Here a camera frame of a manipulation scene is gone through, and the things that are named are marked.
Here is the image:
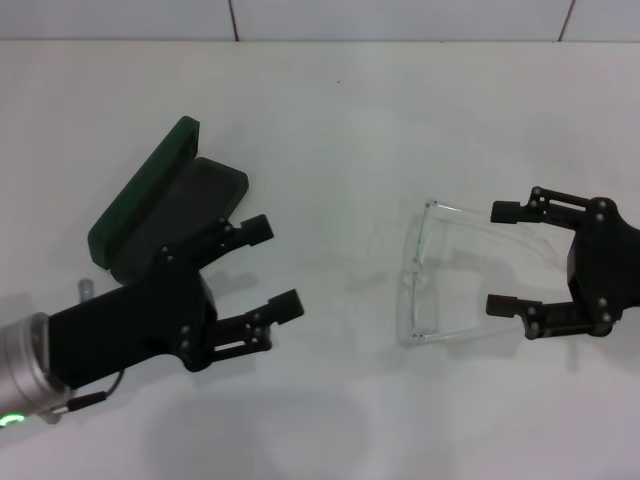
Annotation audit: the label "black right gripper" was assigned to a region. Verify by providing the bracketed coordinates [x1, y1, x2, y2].
[485, 185, 640, 342]

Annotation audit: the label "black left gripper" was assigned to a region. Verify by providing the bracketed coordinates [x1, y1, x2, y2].
[47, 213, 306, 391]

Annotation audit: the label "clear white glasses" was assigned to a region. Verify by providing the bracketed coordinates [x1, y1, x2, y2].
[394, 198, 566, 350]

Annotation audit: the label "green glasses case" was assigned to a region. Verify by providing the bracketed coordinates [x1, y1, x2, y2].
[87, 115, 250, 287]

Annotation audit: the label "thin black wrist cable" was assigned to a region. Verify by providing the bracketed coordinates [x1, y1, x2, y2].
[51, 369, 125, 415]

